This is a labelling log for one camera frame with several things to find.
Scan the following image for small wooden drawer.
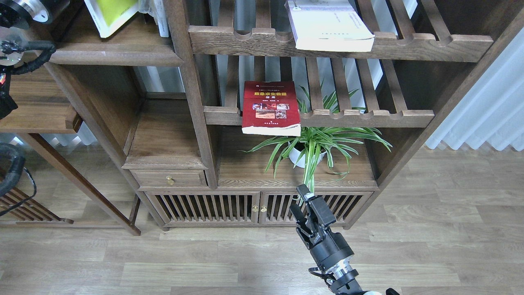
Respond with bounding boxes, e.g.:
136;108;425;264
130;169;207;187

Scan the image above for right slatted cabinet door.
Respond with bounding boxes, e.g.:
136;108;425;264
259;192;372;227

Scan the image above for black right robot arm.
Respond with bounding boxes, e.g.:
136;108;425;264
290;184;377;295

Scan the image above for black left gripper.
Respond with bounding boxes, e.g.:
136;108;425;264
14;0;70;24

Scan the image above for white rolled papers in plastic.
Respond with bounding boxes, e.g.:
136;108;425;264
138;0;170;37

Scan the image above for slatted cabinet door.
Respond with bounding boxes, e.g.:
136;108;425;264
259;192;372;227
146;192;260;227

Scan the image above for white purple cover book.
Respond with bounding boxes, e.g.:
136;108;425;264
285;0;375;52

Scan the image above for red cover book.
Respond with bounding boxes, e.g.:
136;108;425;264
242;82;301;136

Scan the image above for dark wooden bookshelf unit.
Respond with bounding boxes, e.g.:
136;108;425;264
0;0;524;232

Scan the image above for white curtain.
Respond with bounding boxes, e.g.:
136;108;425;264
425;30;524;151

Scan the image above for wooden side table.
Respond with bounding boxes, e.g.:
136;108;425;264
1;67;141;236

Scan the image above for yellow green cover book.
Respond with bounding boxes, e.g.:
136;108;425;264
84;0;138;39

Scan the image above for green spider plant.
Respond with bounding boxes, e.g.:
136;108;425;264
250;98;392;191

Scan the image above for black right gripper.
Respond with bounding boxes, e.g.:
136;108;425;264
290;184;359;281

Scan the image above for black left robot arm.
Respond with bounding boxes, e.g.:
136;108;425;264
0;0;70;216

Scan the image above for left slatted cabinet door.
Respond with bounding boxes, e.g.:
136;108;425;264
146;192;260;227

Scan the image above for white plant pot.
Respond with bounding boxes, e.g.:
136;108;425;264
289;142;327;169

